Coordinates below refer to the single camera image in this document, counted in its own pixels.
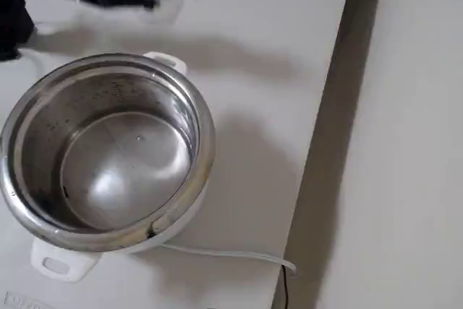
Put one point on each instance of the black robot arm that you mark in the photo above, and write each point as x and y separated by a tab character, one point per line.
14	23

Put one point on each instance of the steel inner pot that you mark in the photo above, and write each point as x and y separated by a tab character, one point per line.
123	164

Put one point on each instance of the white bowl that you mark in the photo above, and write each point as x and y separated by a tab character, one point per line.
58	265

